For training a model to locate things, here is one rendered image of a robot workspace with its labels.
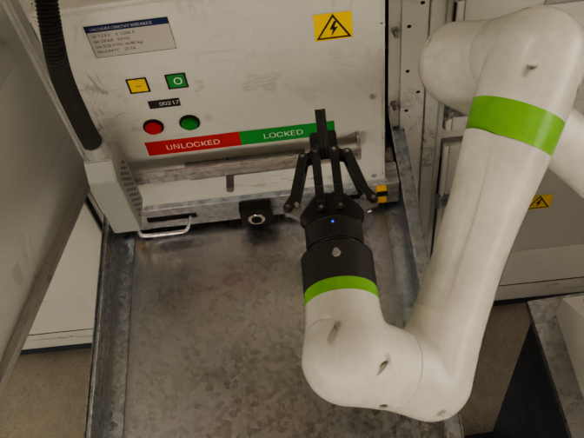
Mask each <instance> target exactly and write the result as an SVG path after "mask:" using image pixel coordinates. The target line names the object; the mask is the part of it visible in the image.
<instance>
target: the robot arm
mask: <svg viewBox="0 0 584 438"><path fill-rule="evenodd" d="M419 74H420V79H421V82H422V84H423V86H424V88H425V90H426V91H427V92H428V93H429V95H431V96H432V97H433V98H434V99H435V100H437V101H438V102H440V103H443V104H445V105H447V106H448V107H450V108H452V109H454V110H457V111H459V112H461V113H462V114H463V115H465V116H468V120H467V124H466V128H465V131H464V135H463V138H462V142H461V148H460V152H459V156H458V160H457V164H456V168H455V175H454V180H453V183H452V188H451V191H450V195H449V198H448V204H447V207H446V210H445V213H444V217H443V219H442V223H441V227H440V231H439V234H438V236H437V239H436V242H435V247H434V250H433V253H432V255H431V258H430V261H429V264H428V267H427V270H426V273H425V276H424V278H423V280H422V283H421V287H420V289H419V292H418V294H417V297H416V299H415V304H414V306H413V308H412V310H411V312H410V315H409V317H408V319H407V322H406V324H405V326H404V328H398V327H396V326H393V325H390V324H388V323H386V322H385V321H384V319H383V316H382V310H381V304H380V299H379V293H378V288H377V281H376V275H375V264H374V257H373V252H372V250H371V249H370V248H369V247H368V246H367V245H365V244H364V237H363V231H362V222H363V220H364V214H366V213H367V212H368V211H370V210H373V211H375V210H377V209H378V195H377V194H376V193H375V192H374V191H373V190H372V189H371V188H370V187H369V186H368V184H367V182H366V180H365V178H364V176H363V174H362V171H361V169H360V167H359V165H358V163H357V161H356V160H355V156H354V154H353V152H352V150H351V149H350V148H345V149H340V148H339V147H338V145H337V138H336V132H335V131H334V130H328V128H327V120H326V113H325V109H315V121H316V129H317V132H315V133H310V135H309V141H310V152H309V153H307V154H305V153H301V154H300V155H299V156H298V159H297V164H296V168H295V175H294V180H293V184H292V189H291V192H290V197H289V199H288V200H287V201H286V202H285V204H284V205H283V211H284V215H285V219H286V220H288V221H290V220H292V219H295V220H297V221H299V222H301V225H302V227H303V229H304V230H305V238H306V248H307V251H306V252H305V253H304V254H303V255H302V259H301V265H302V285H303V295H304V307H305V334H304V342H303V346H302V370H303V373H304V375H305V378H306V380H307V382H308V383H309V386H310V387H311V388H312V389H313V390H314V391H315V392H316V393H317V394H318V395H319V396H320V397H321V398H322V399H324V400H325V401H327V402H330V403H333V404H335V405H338V406H343V407H358V408H373V409H380V410H387V411H391V412H394V413H397V414H400V415H405V416H408V417H411V418H413V419H416V420H418V421H428V422H433V421H443V420H446V419H447V418H449V417H451V416H453V415H455V414H456V413H458V412H459V411H460V410H461V409H462V408H463V406H464V405H465V404H466V402H467V400H468V398H469V396H470V393H471V390H472V386H473V381H474V377H475V369H476V365H477V361H478V357H479V353H480V349H481V341H482V338H483V335H484V331H485V328H486V325H487V323H488V318H489V316H490V312H491V309H492V307H493V304H494V299H495V296H496V293H497V290H498V288H499V285H500V282H501V278H502V276H503V273H504V270H505V268H506V265H507V262H508V258H509V256H510V253H511V251H512V248H513V246H514V242H515V240H516V237H517V235H518V233H519V230H520V228H521V225H522V222H523V220H524V217H525V215H526V214H527V211H528V208H529V206H530V204H531V202H532V200H533V198H534V195H535V193H536V190H537V189H538V187H539V185H540V183H541V180H542V177H543V176H544V174H545V172H546V170H547V168H548V169H550V170H551V171H552V172H554V173H555V174H556V175H557V176H558V177H559V178H560V179H561V180H563V181H564V182H565V183H566V184H568V185H569V186H570V187H571V188H572V189H573V190H574V191H576V192H577V193H578V194H579V195H580V196H581V197H582V198H583V199H584V115H583V114H582V113H581V112H579V111H578V110H577V109H576V108H575V107H573V104H574V100H575V98H576V96H577V93H578V90H579V88H580V86H581V81H582V78H583V77H584V29H583V28H582V26H581V24H580V23H579V22H578V21H577V20H576V19H575V18H574V17H573V16H572V15H570V14H569V13H567V12H566V11H565V10H562V9H559V8H556V7H553V6H547V5H536V6H531V7H527V8H524V9H521V10H517V11H515V12H512V13H509V14H507V15H504V16H501V17H496V18H490V19H483V20H473V21H455V22H452V23H448V24H445V25H443V26H441V27H440V28H439V29H438V30H436V31H435V32H434V33H433V34H432V35H431V36H430V37H429V38H428V40H427V41H426V42H425V43H424V45H423V47H422V49H421V54H420V57H419ZM324 159H330V161H331V169H332V177H333V184H334V192H332V193H324V188H323V180H322V166H321V160H324ZM340 162H344V164H345V166H346V168H347V171H348V173H349V175H350V177H351V180H352V182H353V184H354V185H355V189H356V191H357V193H358V195H359V197H360V204H361V205H359V204H357V203H356V202H355V201H354V200H353V199H352V198H350V197H349V196H348V195H347V194H345V193H343V186H342V173H341V166H340ZM310 165H312V167H313V176H314V184H315V197H313V199H312V200H311V201H310V203H309V204H308V206H307V207H306V209H305V210H304V211H303V212H302V205H301V202H302V194H303V190H304V185H305V181H306V176H307V172H308V167H309V166H310Z"/></svg>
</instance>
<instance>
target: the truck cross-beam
mask: <svg viewBox="0 0 584 438"><path fill-rule="evenodd" d="M366 182H367V184H368V186H369V187H373V186H381V185H387V191H381V192H376V194H377V195H378V197H380V196H386V197H387V201H386V202H395V201H399V178H398V173H397V168H396V163H395V162H391V163H385V178H383V179H379V180H371V181H366ZM342 186H343V193H345V194H347V195H348V196H349V197H350V198H352V199H353V200H354V201H355V202H356V203H357V204H359V205H361V204H360V197H359V195H358V193H357V191H356V189H355V185H354V184H353V183H352V182H349V183H343V184H342ZM323 188H324V193H332V192H334V184H333V185H326V186H323ZM290 192H291V189H288V190H280V191H272V192H265V193H257V194H249V195H241V196H227V197H219V198H211V199H204V200H196V201H188V202H174V203H166V204H158V205H150V206H143V213H144V214H145V216H146V218H147V221H148V223H149V225H150V227H151V228H152V229H157V228H164V227H172V226H180V225H187V223H188V218H189V214H191V215H193V216H192V223H191V224H196V223H204V222H218V221H226V220H234V219H241V217H240V214H239V206H238V204H239V202H251V201H259V200H267V199H269V200H270V201H271V206H272V210H273V214H274V215H280V214H284V211H283V205H284V204H285V202H286V201H287V200H288V199H289V197H290ZM313 197H315V187H310V188H304V190H303V194H302V202H301V205H302V212H303V211H304V210H305V209H306V207H307V206H308V204H309V203H310V201H311V200H312V199H313Z"/></svg>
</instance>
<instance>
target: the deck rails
mask: <svg viewBox="0 0 584 438"><path fill-rule="evenodd" d="M389 144H390V145H392V148H393V153H394V159H395V160H394V162H395V163H396V168H397V173H398V177H399V182H400V187H399V201H395V202H384V203H383V206H384V211H385V216H386V223H387V228H388V238H389V243H390V248H391V254H392V260H393V265H394V271H395V280H396V286H397V292H398V297H399V303H400V308H401V318H402V323H403V327H404V326H405V324H406V322H407V319H408V317H409V315H410V312H411V310H412V308H413V306H414V304H415V299H416V297H417V294H418V292H419V289H420V287H421V279H420V275H419V269H418V265H417V260H416V255H415V246H414V242H413V237H412V232H411V227H410V222H409V217H408V208H407V204H406V199H405V194H404V189H403V184H402V175H401V171H400V165H399V161H398V155H397V151H396V147H395V138H394V132H393V128H392V123H391V118H390V113H389V109H388V130H385V145H389ZM135 243H136V232H135V231H130V232H123V233H115V232H114V231H113V229H112V228H111V226H110V223H109V221H107V230H106V241H105V250H104V260H103V279H102V290H101V300H100V309H99V320H98V330H97V340H96V359H95V369H94V379H93V389H92V399H91V409H90V428H89V438H123V427H124V413H125V399H126V384H127V370H128V356H129V328H130V314H131V300H132V285H133V271H134V257H135ZM419 425H420V430H421V438H449V435H448V426H447V421H446V420H443V421H433V422H428V421H419Z"/></svg>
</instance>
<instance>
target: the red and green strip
mask: <svg viewBox="0 0 584 438"><path fill-rule="evenodd" d="M327 128H328V130H335V123H334V121H328V122H327ZM315 132H317V129H316V123H306V124H299V125H291V126H284V127H276V128H269V129H255V130H248V131H240V132H233V133H225V134H218V135H210V136H196V137H189V138H181V139H174V140H166V141H159V142H151V143H145V146H146V148H147V151H148V152H149V155H150V156H157V155H164V154H172V153H179V152H187V151H194V150H202V149H216V148H223V147H231V146H238V145H246V144H254V143H268V142H275V141H283V140H290V139H298V138H305V137H309V135H310V133H315Z"/></svg>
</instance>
